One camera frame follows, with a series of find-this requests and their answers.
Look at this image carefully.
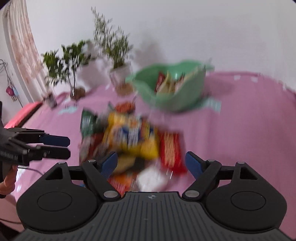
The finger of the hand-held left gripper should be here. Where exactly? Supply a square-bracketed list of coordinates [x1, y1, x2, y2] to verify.
[9, 129, 71, 147]
[23, 145, 71, 166]

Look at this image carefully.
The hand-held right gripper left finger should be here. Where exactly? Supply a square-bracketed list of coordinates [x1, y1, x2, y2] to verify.
[42, 151, 121, 201]

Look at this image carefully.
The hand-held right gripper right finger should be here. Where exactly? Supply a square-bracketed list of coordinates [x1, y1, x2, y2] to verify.
[182, 151, 263, 201]

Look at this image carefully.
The orange red snack packet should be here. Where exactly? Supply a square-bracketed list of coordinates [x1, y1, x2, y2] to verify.
[108, 173, 138, 194]

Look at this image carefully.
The shrimp-print snack packet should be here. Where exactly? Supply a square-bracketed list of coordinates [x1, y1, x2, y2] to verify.
[159, 132, 188, 175]

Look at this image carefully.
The red floral snack packet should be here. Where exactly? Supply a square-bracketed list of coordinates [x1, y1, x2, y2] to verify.
[79, 133, 104, 164]

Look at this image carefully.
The yellow snack packet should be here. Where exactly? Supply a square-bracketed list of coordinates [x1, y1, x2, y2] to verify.
[102, 111, 160, 160]

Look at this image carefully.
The green triangular snack packet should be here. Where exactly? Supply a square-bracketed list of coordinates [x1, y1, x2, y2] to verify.
[80, 109, 105, 137]

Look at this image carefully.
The white snack packet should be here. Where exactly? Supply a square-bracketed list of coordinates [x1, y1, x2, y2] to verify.
[136, 166, 170, 192]

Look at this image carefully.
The red round ornate packet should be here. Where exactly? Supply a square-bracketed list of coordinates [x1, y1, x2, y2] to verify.
[114, 102, 136, 113]

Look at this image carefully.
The green bowl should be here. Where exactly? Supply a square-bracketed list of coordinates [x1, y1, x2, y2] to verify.
[126, 60, 214, 113]

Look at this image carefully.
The dark red long sachet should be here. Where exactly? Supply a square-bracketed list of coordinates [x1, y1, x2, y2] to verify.
[155, 72, 166, 93]

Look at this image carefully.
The person's left hand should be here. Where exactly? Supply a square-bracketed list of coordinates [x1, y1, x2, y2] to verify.
[0, 166, 18, 195]

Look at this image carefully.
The small plant in clear cup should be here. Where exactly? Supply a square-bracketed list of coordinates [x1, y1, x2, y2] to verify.
[42, 49, 63, 109]

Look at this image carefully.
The coral cushion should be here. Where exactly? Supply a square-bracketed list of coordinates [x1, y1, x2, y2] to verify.
[3, 101, 43, 128]

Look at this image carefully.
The leafy plant in glass vase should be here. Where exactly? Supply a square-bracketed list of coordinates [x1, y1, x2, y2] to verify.
[60, 40, 92, 101]

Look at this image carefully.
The pink floral tablecloth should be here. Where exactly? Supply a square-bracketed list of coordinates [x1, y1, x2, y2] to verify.
[3, 71, 296, 234]

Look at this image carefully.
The plant in clear plastic cup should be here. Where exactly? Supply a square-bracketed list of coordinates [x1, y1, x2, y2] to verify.
[91, 6, 134, 96]

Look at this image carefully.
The floral curtain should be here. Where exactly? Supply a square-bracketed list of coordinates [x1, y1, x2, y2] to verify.
[6, 0, 48, 103]

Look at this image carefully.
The black cable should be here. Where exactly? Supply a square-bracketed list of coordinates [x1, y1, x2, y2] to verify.
[17, 166, 47, 174]

